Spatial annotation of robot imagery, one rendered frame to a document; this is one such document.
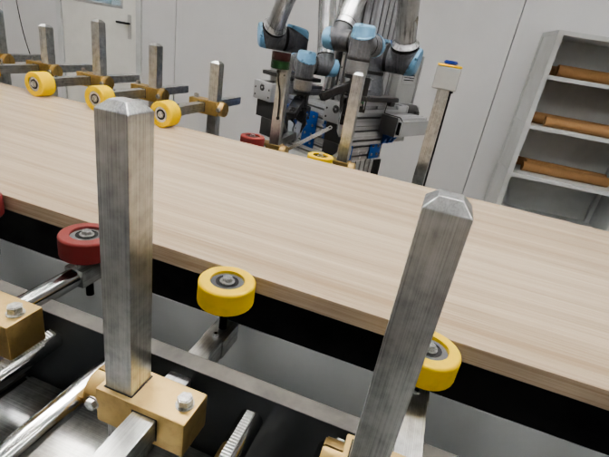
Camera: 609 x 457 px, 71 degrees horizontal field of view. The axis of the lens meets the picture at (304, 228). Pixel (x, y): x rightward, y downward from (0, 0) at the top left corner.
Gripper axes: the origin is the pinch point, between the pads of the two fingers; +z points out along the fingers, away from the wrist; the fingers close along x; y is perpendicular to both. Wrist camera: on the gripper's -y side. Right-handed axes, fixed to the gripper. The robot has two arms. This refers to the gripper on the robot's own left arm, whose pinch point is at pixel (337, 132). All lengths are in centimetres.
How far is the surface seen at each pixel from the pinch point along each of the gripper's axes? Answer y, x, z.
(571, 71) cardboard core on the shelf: 193, 190, -37
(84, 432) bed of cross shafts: -40, -110, 23
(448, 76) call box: 25.6, -21.6, -24.9
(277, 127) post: -21.2, -2.5, 0.8
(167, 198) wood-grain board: -40, -71, 4
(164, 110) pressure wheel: -56, -15, -2
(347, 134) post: 1.8, -11.0, -2.0
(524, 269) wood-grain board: 28, -82, 4
